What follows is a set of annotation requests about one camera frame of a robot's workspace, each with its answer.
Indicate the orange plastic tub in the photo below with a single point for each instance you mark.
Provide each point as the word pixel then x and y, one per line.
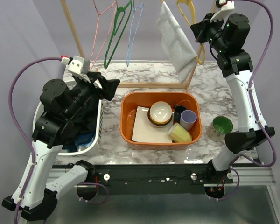
pixel 146 99

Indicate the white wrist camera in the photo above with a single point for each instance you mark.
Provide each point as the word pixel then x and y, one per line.
pixel 77 66
pixel 225 8

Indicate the green hanger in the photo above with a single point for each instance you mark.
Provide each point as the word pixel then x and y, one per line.
pixel 121 18

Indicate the white laundry basket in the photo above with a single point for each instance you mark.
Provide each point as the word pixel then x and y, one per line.
pixel 96 140

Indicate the yellow hanger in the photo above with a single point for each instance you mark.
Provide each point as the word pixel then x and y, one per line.
pixel 201 55

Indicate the grey white garment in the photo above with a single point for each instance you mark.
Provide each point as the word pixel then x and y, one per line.
pixel 175 44

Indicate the wooden clothes rack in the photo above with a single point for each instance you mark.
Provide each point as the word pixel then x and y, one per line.
pixel 151 85

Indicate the light blue hanger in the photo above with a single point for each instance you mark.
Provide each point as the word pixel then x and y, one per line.
pixel 137 14

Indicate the white bowl with dark rim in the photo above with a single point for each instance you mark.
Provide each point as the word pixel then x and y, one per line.
pixel 160 114

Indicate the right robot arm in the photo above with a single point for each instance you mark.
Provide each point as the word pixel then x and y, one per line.
pixel 227 39

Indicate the pink wire hanger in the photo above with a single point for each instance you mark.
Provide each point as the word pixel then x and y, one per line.
pixel 102 31

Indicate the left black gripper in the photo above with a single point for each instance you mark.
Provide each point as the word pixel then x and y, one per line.
pixel 109 86

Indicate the black garment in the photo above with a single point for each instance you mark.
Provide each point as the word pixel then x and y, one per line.
pixel 84 121

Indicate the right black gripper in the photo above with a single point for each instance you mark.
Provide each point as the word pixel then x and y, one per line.
pixel 199 29

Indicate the black cup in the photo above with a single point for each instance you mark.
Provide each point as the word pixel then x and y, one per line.
pixel 178 109

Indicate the lavender cup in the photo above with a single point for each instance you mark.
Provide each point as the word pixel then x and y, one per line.
pixel 188 119

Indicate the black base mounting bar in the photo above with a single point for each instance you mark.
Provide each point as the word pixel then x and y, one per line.
pixel 157 179

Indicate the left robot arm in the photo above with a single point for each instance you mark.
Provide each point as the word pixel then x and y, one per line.
pixel 65 114

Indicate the dark blue denim skirt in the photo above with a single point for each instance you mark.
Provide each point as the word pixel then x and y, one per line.
pixel 82 140

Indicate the yellow cup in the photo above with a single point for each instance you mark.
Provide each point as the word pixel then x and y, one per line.
pixel 178 134

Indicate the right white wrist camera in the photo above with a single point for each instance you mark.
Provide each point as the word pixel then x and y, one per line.
pixel 225 8

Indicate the white floral mug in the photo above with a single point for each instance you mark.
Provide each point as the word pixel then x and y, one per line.
pixel 213 134

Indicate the white square plate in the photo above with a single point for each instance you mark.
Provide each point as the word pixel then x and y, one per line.
pixel 146 132

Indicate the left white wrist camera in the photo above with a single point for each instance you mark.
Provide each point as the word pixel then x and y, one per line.
pixel 77 66

